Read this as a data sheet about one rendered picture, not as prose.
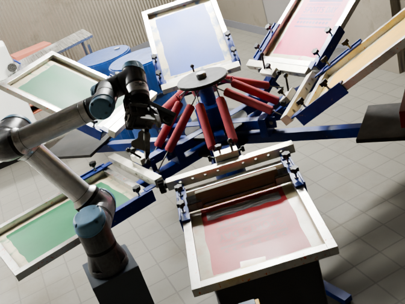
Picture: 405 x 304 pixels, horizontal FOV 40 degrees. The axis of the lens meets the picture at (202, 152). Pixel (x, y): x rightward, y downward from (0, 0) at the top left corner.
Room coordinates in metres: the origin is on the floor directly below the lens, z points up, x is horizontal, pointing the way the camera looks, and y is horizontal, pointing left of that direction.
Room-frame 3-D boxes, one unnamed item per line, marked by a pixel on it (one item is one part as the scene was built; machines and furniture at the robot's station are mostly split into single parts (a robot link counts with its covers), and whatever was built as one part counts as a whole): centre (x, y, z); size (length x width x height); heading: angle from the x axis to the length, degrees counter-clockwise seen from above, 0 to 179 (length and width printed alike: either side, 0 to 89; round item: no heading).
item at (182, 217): (2.33, 0.17, 0.98); 0.30 x 0.05 x 0.07; 178
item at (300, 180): (2.32, -0.39, 0.98); 0.30 x 0.05 x 0.07; 178
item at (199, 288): (2.09, -0.10, 0.97); 0.79 x 0.58 x 0.04; 178
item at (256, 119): (3.14, -0.13, 0.99); 0.82 x 0.79 x 0.12; 178
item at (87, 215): (1.73, 0.46, 1.37); 0.13 x 0.12 x 0.14; 173
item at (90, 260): (1.72, 0.46, 1.25); 0.15 x 0.15 x 0.10
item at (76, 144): (3.49, 0.44, 0.91); 1.34 x 0.41 x 0.08; 58
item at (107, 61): (5.75, 0.52, 0.49); 1.33 x 0.82 x 0.98; 22
